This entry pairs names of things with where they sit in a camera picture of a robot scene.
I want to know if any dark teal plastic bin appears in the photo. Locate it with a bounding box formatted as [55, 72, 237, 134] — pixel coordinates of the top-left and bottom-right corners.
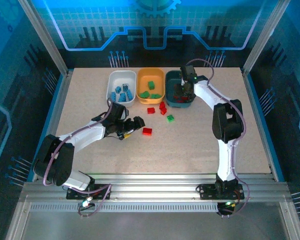
[164, 69, 195, 109]

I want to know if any yellow plastic bin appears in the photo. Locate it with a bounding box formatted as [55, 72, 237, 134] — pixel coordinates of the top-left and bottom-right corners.
[135, 67, 165, 104]

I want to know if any white plastic bin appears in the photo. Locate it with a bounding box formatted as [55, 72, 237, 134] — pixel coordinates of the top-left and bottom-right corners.
[105, 69, 137, 108]

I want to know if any aluminium frame cross rail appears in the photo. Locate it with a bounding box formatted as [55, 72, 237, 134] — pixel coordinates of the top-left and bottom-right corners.
[19, 173, 291, 203]

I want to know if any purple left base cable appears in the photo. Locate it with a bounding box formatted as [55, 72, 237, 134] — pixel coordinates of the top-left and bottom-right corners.
[77, 182, 113, 218]

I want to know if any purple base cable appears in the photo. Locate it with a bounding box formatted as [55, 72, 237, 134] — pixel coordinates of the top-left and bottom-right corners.
[77, 182, 113, 218]
[216, 186, 250, 218]

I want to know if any aluminium table side rail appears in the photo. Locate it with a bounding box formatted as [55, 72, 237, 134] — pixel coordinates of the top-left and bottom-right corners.
[31, 71, 73, 182]
[241, 68, 285, 182]

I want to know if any slotted grey cable duct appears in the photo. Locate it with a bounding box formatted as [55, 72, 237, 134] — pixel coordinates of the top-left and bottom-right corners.
[29, 202, 222, 213]

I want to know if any aluminium frame post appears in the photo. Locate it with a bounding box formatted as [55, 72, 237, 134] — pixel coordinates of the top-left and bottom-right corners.
[17, 0, 70, 76]
[241, 0, 292, 76]

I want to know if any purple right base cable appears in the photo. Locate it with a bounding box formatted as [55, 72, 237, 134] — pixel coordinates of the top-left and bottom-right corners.
[216, 186, 250, 218]

